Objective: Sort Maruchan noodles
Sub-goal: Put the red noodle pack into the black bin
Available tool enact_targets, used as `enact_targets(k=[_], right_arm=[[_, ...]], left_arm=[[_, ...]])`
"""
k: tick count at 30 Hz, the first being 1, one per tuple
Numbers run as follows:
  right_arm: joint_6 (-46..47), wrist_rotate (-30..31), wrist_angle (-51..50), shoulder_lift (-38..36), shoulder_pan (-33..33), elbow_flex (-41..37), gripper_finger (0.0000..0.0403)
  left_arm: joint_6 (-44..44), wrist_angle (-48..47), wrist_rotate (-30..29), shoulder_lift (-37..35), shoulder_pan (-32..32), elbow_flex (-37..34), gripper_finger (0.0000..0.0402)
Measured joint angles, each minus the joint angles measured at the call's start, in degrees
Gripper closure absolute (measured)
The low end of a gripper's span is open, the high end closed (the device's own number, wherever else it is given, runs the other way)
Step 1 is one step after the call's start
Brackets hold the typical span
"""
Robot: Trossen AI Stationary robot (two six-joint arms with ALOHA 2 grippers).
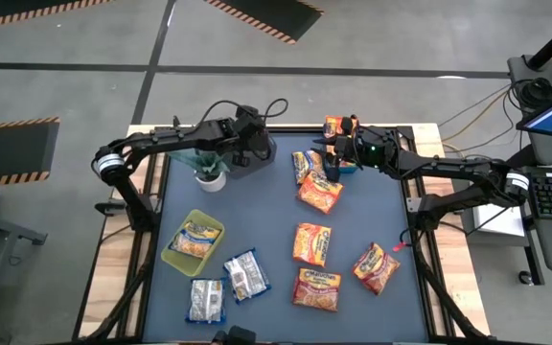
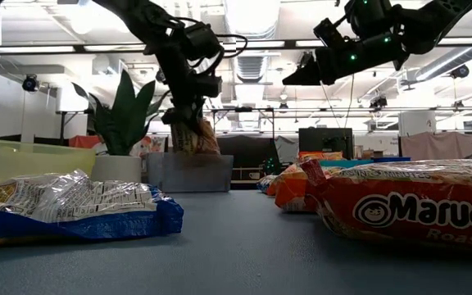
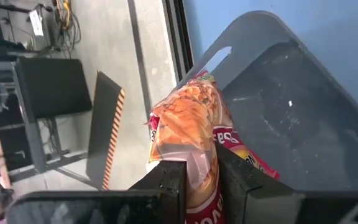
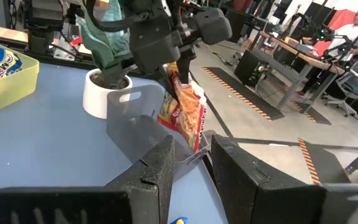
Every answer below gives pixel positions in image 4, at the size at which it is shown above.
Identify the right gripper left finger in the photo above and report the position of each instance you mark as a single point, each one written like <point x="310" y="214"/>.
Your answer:
<point x="148" y="186"/>

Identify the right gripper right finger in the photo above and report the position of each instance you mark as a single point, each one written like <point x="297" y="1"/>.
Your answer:
<point x="244" y="193"/>

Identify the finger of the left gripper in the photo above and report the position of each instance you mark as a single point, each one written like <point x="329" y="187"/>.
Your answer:
<point x="186" y="62"/>
<point x="165" y="79"/>

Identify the red roast beef noodle pack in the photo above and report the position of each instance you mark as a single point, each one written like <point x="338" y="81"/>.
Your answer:
<point x="185" y="118"/>

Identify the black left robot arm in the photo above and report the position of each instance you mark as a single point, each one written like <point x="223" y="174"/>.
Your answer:
<point x="42" y="28"/>

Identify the grey translucent plastic bin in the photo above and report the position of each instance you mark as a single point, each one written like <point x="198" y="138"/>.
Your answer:
<point x="129" y="130"/>

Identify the black computer tower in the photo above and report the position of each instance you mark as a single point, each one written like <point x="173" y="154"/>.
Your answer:
<point x="250" y="68"/>

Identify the black hazard-striped floor mat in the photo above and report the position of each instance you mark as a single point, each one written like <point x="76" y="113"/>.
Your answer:
<point x="244" y="93"/>
<point x="325" y="161"/>
<point x="312" y="115"/>

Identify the green plant in white pot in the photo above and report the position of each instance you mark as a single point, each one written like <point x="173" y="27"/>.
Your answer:
<point x="98" y="102"/>

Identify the wooden top workbench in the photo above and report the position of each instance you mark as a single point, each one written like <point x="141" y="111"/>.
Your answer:
<point x="291" y="51"/>

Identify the grey-blue table mat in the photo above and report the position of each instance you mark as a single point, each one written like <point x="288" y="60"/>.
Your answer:
<point x="42" y="149"/>

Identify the yellow translucent plastic bin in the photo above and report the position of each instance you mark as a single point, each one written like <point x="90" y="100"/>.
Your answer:
<point x="11" y="93"/>

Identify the grey office chair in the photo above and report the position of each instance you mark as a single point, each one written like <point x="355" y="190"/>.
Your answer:
<point x="356" y="87"/>

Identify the person in white shirt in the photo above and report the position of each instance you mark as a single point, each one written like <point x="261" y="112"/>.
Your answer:
<point x="340" y="18"/>

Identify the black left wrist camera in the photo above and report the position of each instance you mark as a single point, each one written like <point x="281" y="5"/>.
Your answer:
<point x="213" y="26"/>

